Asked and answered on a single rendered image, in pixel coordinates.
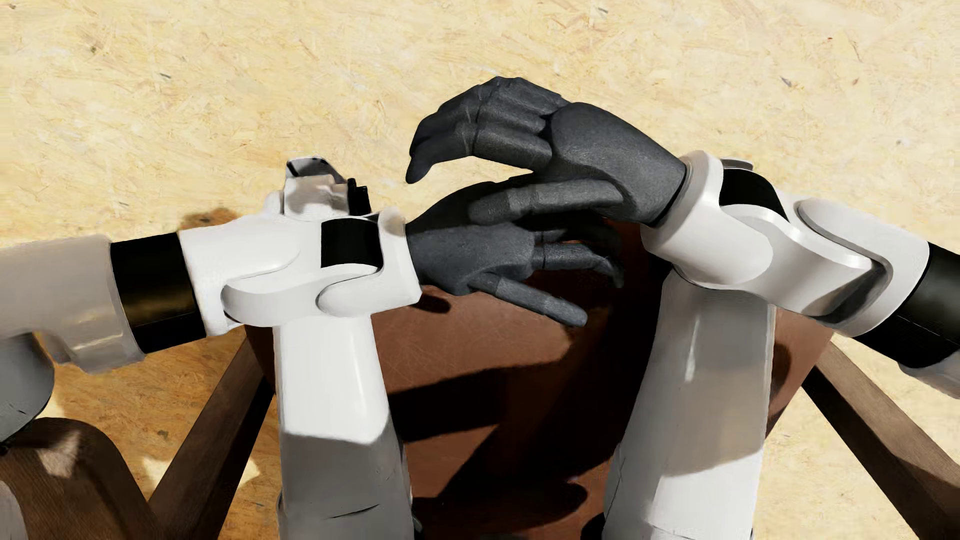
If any white left robot foot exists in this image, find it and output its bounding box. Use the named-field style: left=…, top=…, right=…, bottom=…
left=281, top=156, right=374, bottom=221

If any white left robot leg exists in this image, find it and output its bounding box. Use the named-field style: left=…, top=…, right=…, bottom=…
left=273, top=306, right=418, bottom=540

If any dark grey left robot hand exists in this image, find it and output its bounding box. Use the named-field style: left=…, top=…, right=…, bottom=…
left=405, top=182, right=625, bottom=328

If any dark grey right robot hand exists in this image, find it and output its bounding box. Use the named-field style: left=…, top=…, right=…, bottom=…
left=405, top=76, right=688, bottom=227

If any white robot leg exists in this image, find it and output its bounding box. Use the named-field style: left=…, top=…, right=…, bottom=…
left=603, top=268, right=778, bottom=540
left=273, top=306, right=418, bottom=540

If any white right robot leg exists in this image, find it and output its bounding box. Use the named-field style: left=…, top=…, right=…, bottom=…
left=603, top=268, right=778, bottom=540

